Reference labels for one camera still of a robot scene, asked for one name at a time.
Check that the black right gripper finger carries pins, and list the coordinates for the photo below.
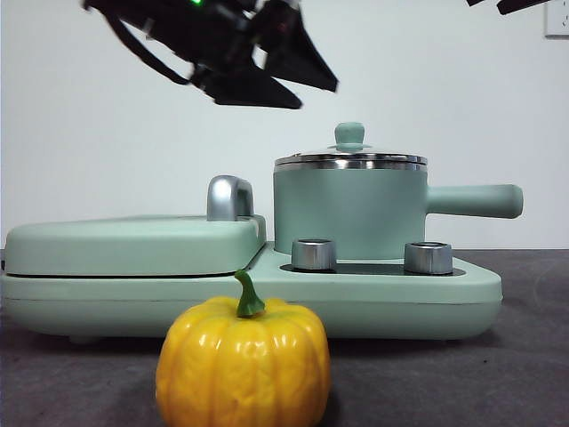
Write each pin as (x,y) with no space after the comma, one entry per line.
(476,2)
(520,5)

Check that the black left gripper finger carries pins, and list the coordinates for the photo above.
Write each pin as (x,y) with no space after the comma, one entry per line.
(253,91)
(302,58)

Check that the glass lid with mint knob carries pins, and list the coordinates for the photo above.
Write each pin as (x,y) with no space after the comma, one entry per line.
(350,133)

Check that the yellow toy pumpkin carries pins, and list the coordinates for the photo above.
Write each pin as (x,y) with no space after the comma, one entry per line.
(244,369)

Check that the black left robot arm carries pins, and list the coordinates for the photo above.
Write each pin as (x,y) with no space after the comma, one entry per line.
(218,26)

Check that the silver control knob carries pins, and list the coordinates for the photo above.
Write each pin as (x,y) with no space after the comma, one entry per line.
(313,255)
(428,259)

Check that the mint green griddle cover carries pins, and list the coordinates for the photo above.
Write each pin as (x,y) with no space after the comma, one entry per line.
(133,244)

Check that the black control panel strip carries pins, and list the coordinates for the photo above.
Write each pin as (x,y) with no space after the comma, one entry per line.
(369,268)

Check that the mint green breakfast maker base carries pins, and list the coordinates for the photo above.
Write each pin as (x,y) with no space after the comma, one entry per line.
(311,307)

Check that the white wall socket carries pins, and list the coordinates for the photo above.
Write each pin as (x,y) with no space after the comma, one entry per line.
(558,24)

